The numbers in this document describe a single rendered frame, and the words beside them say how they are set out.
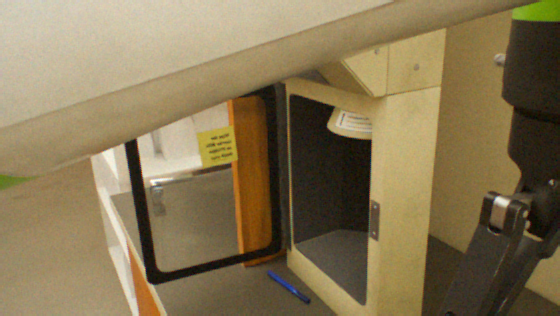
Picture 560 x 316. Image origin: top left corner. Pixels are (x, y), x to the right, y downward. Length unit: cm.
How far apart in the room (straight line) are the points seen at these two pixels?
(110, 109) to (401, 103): 56
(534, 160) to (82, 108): 27
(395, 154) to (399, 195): 7
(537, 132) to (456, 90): 83
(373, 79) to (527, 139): 35
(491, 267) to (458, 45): 86
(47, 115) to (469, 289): 26
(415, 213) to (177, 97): 66
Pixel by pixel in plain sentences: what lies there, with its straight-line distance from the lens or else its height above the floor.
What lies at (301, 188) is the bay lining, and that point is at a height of 115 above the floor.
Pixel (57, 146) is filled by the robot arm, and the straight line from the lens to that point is 19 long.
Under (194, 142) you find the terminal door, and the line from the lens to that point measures 88.
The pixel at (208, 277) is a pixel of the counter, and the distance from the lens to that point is 108.
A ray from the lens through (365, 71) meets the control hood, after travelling 63.
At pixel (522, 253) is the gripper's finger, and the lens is 35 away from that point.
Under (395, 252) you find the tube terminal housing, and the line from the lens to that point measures 79.
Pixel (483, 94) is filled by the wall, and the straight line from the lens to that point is 110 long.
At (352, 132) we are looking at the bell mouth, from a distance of 78.
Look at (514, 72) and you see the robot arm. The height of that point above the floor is 150.
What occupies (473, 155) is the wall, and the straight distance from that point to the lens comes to 114.
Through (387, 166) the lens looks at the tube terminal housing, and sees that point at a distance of 70.
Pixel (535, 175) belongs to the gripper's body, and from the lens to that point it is 33.
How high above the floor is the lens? 155
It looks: 20 degrees down
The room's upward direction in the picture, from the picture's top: 2 degrees counter-clockwise
